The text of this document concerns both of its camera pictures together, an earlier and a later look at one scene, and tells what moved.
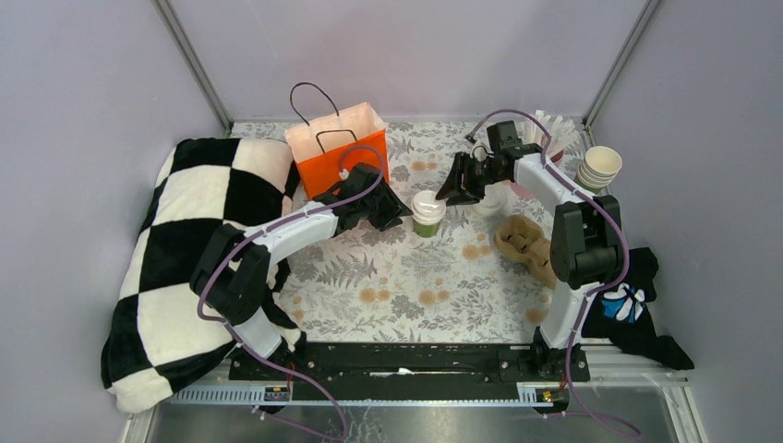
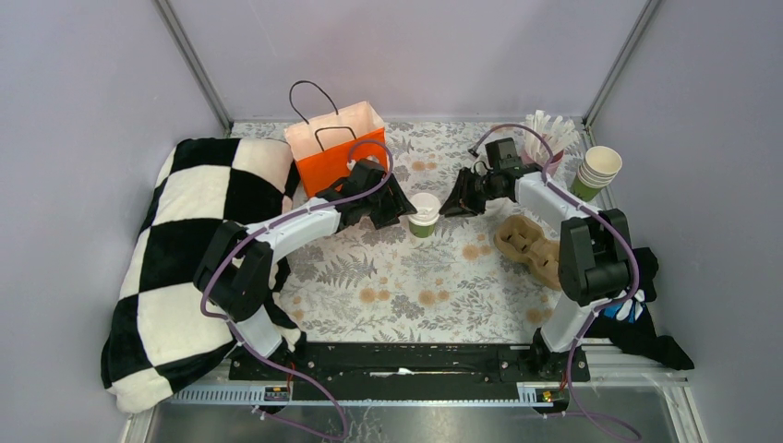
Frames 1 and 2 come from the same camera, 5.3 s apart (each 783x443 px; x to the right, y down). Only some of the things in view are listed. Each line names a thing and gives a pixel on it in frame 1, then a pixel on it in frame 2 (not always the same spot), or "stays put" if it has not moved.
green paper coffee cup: [427, 213] stays put
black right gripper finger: [464, 184] → [463, 199]
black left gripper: [393, 208] stays put
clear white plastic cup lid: [427, 209] stays put
